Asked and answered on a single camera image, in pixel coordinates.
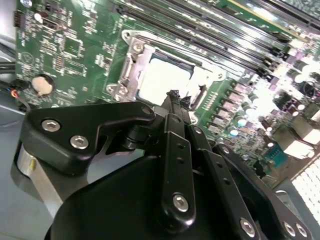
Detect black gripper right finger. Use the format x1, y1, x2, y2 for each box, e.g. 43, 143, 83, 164
179, 94, 314, 240

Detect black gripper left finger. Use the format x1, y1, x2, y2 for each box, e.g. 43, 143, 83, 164
17, 89, 199, 228

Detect metal socket cover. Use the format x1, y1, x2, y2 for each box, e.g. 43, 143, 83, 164
117, 41, 227, 108

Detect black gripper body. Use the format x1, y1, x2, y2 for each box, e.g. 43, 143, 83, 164
43, 153, 241, 240

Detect silver CPU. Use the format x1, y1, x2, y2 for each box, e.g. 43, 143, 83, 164
137, 56, 196, 106

